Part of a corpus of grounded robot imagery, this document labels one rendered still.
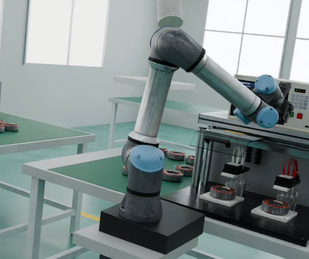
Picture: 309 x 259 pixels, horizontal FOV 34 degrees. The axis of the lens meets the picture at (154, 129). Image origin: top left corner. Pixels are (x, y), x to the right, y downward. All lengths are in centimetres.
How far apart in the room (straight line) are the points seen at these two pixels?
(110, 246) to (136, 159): 29
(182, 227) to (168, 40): 62
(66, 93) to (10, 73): 118
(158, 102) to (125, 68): 739
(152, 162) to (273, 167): 91
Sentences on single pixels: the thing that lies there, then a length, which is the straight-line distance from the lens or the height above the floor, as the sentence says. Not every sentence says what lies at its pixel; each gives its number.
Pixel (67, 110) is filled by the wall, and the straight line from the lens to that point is 808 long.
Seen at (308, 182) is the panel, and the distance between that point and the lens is 238.
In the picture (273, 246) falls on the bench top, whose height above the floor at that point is 73.
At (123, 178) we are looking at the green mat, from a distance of 248.
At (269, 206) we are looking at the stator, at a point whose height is 81.
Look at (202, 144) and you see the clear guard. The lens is 211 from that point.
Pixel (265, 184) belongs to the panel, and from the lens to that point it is 245.
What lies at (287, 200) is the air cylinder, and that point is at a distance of 229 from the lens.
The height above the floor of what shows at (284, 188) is 88.
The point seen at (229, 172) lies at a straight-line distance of 228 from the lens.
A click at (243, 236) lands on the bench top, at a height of 73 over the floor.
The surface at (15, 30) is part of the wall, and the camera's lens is 717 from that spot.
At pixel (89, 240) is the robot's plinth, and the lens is 171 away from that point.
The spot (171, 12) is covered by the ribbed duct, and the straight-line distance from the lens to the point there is 324.
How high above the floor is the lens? 138
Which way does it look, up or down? 9 degrees down
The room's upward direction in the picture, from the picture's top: 7 degrees clockwise
